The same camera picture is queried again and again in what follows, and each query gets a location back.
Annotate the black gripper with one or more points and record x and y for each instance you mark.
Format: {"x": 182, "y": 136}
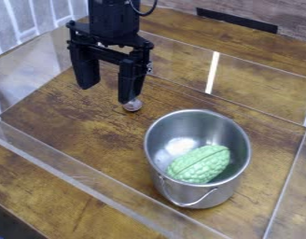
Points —
{"x": 113, "y": 26}

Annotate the orange handled metal spoon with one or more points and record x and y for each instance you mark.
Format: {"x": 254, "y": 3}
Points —
{"x": 133, "y": 105}

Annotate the stainless steel pot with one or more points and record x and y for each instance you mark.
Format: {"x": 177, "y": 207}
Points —
{"x": 179, "y": 132}

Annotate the green bitter gourd toy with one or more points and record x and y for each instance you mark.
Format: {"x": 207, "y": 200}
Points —
{"x": 199, "y": 165}

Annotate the black wall strip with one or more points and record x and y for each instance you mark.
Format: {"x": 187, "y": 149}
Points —
{"x": 257, "y": 25}

